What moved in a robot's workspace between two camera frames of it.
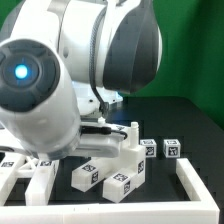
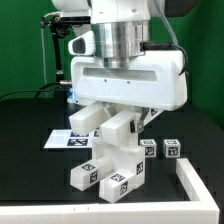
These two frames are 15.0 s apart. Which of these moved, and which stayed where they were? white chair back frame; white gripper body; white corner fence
Moved: white chair back frame; white gripper body
Stayed: white corner fence
